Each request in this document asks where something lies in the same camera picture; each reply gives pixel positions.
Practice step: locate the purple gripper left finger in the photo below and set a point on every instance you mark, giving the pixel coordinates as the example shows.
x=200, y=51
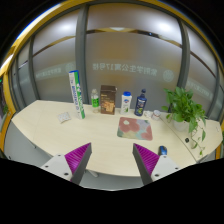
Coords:
x=71, y=166

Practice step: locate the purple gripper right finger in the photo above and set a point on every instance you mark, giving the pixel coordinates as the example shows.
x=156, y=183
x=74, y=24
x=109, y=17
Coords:
x=152, y=166

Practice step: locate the blue computer mouse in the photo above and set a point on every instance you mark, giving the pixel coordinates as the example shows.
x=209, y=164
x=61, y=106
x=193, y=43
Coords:
x=162, y=150

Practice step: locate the floral mouse pad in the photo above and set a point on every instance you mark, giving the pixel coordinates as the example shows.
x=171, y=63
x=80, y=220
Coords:
x=132, y=128

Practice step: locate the small white packet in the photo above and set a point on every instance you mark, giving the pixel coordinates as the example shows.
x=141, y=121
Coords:
x=64, y=117

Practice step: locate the small white jar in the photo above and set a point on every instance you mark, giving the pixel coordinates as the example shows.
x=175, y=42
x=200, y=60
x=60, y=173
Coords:
x=148, y=114

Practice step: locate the small white cup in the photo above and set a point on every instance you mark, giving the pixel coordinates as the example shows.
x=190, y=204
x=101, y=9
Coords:
x=156, y=115

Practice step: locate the green white shuttlecock tube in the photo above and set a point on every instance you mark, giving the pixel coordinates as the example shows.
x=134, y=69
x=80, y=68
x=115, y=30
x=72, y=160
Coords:
x=76, y=93

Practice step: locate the dark blue shampoo bottle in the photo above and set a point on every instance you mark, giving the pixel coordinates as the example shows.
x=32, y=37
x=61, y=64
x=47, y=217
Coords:
x=140, y=103

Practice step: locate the clear green-label bottle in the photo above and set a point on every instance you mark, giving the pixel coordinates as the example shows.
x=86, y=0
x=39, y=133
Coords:
x=95, y=100

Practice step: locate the green potted plant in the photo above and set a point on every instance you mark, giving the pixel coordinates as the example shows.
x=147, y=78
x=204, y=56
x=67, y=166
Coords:
x=181, y=108

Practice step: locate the white lotion bottle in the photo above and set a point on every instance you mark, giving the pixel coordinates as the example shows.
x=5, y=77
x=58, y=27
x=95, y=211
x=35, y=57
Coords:
x=126, y=102

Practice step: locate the brown cardboard box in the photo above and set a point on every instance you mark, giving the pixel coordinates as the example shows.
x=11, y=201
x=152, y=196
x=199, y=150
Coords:
x=107, y=99

